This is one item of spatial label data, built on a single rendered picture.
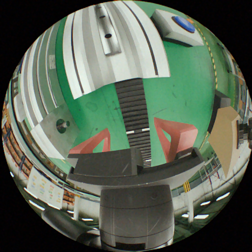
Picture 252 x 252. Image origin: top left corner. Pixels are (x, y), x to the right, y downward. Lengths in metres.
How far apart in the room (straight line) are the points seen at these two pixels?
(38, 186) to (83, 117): 3.00
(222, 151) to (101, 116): 0.44
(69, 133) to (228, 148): 0.50
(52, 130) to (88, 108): 0.09
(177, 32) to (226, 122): 0.31
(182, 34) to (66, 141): 0.29
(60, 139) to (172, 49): 0.29
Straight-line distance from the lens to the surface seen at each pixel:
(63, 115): 0.20
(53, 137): 0.17
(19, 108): 0.35
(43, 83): 0.19
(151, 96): 0.17
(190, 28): 0.18
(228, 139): 0.37
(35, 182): 3.04
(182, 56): 0.21
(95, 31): 0.15
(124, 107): 0.16
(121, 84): 0.15
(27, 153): 1.62
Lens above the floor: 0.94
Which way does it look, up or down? 55 degrees down
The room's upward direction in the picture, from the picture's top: 179 degrees clockwise
